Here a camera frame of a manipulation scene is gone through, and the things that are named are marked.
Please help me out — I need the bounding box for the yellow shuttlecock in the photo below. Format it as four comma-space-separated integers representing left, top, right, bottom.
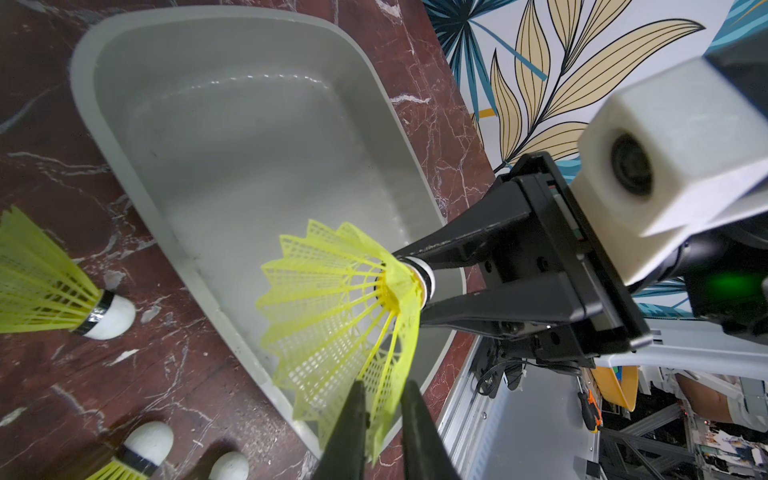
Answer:
208, 451, 250, 480
256, 220, 436, 461
1, 206, 136, 341
87, 421, 174, 480

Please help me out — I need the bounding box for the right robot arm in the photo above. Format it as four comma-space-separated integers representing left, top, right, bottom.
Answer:
397, 31, 767, 366

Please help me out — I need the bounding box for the grey-green plastic storage tray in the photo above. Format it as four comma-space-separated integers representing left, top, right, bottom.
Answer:
70, 6, 444, 420

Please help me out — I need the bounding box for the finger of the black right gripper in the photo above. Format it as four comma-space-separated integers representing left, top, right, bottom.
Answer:
420, 271, 605, 332
393, 182, 531, 270

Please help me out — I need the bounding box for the yellow shuttlecock on table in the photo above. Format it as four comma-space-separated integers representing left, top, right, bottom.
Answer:
1, 206, 136, 341
87, 421, 174, 480
208, 451, 250, 480

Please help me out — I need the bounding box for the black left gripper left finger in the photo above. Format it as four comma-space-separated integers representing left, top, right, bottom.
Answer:
312, 380, 369, 480

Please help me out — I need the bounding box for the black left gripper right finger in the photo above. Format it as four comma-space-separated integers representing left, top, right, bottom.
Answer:
401, 380, 460, 480

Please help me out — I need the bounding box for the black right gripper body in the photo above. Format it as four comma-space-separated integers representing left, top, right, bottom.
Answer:
477, 153, 653, 363

